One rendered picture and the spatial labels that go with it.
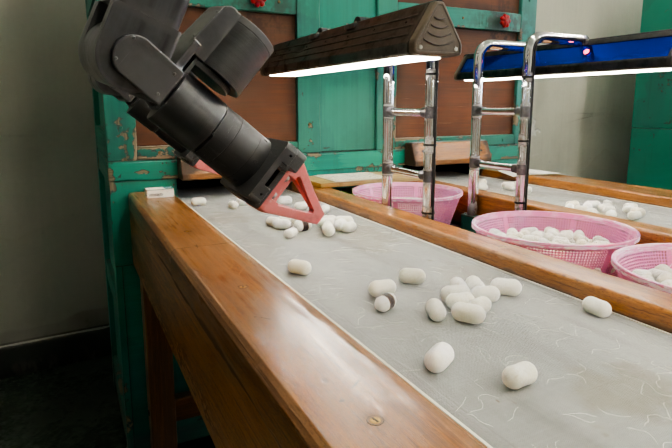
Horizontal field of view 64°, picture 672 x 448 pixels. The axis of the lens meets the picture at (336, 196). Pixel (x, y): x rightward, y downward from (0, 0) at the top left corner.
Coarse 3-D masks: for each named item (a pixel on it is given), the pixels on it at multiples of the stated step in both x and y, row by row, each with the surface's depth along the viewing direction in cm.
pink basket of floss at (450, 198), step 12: (360, 192) 137; (372, 192) 141; (396, 192) 144; (444, 192) 138; (456, 192) 133; (396, 204) 120; (408, 204) 119; (420, 204) 119; (444, 204) 121; (456, 204) 127; (444, 216) 124
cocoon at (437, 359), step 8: (440, 344) 49; (448, 344) 49; (432, 352) 47; (440, 352) 47; (448, 352) 48; (424, 360) 48; (432, 360) 47; (440, 360) 47; (448, 360) 48; (432, 368) 47; (440, 368) 47
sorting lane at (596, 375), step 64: (256, 256) 84; (320, 256) 84; (384, 256) 84; (448, 256) 84; (384, 320) 59; (448, 320) 59; (512, 320) 59; (576, 320) 59; (448, 384) 46; (576, 384) 46; (640, 384) 46
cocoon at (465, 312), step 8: (456, 304) 59; (464, 304) 59; (472, 304) 58; (456, 312) 58; (464, 312) 58; (472, 312) 58; (480, 312) 57; (464, 320) 58; (472, 320) 58; (480, 320) 58
